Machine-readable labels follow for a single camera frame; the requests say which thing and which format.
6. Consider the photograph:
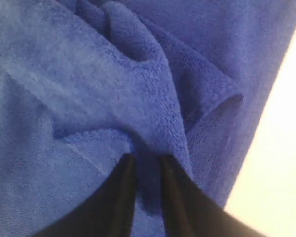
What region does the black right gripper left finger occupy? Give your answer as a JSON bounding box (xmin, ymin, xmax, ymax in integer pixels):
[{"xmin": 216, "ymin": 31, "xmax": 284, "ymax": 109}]
[{"xmin": 34, "ymin": 154, "xmax": 137, "ymax": 237}]

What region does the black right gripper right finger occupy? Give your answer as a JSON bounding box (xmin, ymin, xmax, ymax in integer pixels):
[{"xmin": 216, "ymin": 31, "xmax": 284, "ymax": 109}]
[{"xmin": 160, "ymin": 155, "xmax": 262, "ymax": 237}]

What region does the blue terry towel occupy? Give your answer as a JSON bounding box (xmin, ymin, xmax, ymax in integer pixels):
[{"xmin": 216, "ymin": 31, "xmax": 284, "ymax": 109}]
[{"xmin": 0, "ymin": 0, "xmax": 296, "ymax": 237}]

